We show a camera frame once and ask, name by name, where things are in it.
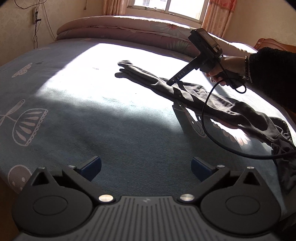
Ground folded floral quilt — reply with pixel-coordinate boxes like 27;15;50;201
56;15;258;58

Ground grey patterned bed sheet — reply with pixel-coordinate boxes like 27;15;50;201
0;38;296;209

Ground wall cable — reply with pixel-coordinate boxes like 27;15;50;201
14;0;57;49

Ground right forearm black sleeve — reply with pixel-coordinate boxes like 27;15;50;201
249;47;295;112

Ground wooden headboard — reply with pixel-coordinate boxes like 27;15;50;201
254;38;296;53

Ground right pink curtain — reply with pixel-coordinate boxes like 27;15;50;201
202;0;237;38

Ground wall power strip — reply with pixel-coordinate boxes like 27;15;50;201
32;7;41;25

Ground black sweatpants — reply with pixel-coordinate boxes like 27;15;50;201
116;60;295;193

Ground left pink curtain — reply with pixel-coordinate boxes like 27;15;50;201
102;0;134;16

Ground window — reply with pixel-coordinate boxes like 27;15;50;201
127;0;209;23

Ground person right hand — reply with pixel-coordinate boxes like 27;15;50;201
206;56;245;86

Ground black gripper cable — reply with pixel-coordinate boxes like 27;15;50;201
201;55;296;160

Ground pink curtain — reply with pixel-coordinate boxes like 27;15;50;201
202;0;237;38
102;0;134;16

